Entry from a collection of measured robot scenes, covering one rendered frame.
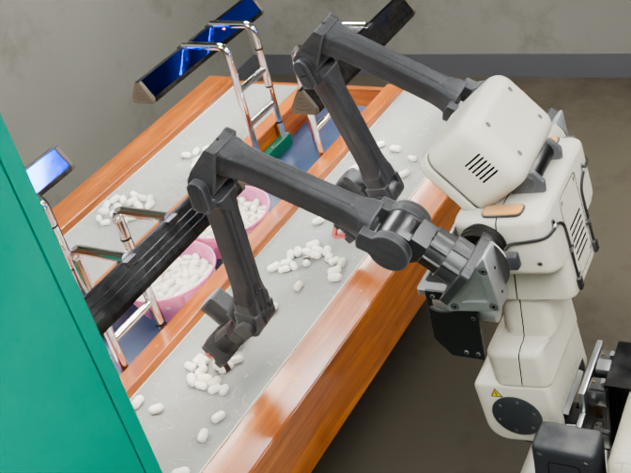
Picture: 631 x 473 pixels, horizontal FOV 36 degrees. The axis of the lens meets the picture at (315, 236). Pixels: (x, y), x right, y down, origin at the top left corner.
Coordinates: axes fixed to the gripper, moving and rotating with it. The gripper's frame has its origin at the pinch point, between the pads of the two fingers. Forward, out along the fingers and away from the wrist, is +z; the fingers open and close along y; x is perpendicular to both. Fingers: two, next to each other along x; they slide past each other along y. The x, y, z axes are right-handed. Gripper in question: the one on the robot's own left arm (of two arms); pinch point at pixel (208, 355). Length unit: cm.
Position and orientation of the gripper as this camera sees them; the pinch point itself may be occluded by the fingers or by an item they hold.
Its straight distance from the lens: 227.5
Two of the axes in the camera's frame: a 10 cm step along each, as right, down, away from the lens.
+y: -4.9, 5.7, -6.6
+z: -5.0, 4.4, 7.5
